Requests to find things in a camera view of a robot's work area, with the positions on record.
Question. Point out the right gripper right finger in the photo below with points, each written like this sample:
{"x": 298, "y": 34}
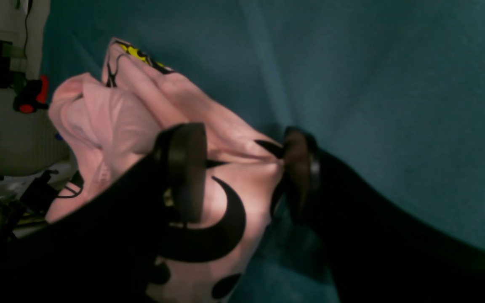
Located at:
{"x": 376, "y": 252}

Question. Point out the pink T-shirt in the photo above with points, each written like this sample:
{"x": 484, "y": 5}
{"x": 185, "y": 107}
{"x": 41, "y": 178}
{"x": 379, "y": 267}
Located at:
{"x": 216, "y": 177}

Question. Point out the teal table cloth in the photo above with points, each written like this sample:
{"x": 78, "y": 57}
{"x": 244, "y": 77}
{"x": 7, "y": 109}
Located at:
{"x": 393, "y": 88}

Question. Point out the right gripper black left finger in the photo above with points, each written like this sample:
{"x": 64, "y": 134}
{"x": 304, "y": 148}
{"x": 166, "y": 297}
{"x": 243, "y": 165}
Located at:
{"x": 105, "y": 249}

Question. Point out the orange black clamp top right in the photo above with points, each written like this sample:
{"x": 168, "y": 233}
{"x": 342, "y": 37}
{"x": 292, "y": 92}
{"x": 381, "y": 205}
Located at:
{"x": 33, "y": 96}

